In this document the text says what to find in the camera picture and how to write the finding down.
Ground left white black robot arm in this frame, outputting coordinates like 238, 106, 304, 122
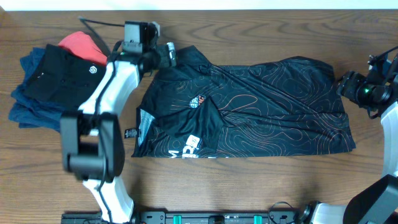
60, 41, 177, 223

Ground folded red shirt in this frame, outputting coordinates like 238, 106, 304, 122
58, 31, 107, 65

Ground folded navy blue shirt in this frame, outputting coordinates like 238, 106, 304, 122
9, 48, 68, 131

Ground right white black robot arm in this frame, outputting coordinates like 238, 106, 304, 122
302, 71, 397, 224

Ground black orange-patterned jersey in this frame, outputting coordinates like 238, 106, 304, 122
133, 46, 355, 159

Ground folded black shirt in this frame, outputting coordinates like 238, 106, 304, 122
23, 44, 106, 110

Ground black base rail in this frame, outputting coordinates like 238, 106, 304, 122
60, 210, 312, 224

